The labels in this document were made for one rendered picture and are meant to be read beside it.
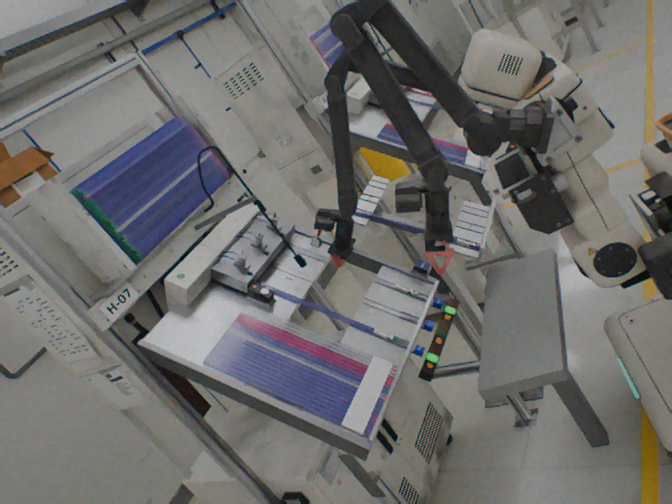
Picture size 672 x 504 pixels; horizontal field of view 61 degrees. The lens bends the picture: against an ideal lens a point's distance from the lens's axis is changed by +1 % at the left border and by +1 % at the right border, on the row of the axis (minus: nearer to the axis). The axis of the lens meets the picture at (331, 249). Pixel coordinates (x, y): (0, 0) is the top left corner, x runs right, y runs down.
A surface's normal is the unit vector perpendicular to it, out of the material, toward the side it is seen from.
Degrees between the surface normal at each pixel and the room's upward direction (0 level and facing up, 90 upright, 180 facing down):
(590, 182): 90
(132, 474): 90
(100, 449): 90
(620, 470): 0
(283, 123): 90
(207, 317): 45
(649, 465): 0
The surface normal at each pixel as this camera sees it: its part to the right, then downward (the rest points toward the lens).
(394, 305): 0.11, -0.73
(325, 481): 0.73, -0.27
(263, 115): -0.40, 0.58
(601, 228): -0.13, 0.46
